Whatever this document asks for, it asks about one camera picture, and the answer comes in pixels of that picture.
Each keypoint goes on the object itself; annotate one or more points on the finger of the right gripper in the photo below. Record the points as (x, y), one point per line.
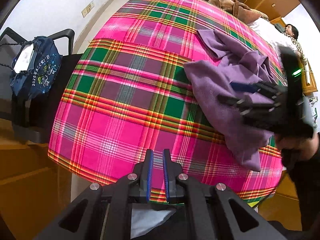
(237, 106)
(264, 88)

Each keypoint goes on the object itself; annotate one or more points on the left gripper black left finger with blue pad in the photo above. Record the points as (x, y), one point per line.
(140, 191)

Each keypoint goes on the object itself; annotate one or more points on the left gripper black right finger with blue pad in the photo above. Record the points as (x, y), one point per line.
(174, 192)

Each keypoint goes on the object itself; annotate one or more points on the purple fleece garment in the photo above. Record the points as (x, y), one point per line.
(213, 90)

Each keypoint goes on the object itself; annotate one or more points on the operator right hand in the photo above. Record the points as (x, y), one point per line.
(306, 146)

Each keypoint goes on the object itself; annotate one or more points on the white cloth under gripper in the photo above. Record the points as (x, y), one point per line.
(145, 217)

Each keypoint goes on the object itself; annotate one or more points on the wooden desk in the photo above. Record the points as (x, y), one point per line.
(308, 80)

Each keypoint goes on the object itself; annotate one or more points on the seated person in background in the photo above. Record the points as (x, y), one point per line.
(292, 32)

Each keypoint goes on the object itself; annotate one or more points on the brown blanket pile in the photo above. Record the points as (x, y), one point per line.
(220, 0)

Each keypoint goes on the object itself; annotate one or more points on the pink plaid table cloth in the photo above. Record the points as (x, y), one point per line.
(129, 93)

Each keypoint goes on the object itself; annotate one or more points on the black office chair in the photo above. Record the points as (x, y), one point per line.
(32, 120)

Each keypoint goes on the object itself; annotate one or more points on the navy printed tote bag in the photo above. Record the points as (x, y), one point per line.
(34, 69)

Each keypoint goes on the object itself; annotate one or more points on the wall socket plate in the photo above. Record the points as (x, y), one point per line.
(87, 9)

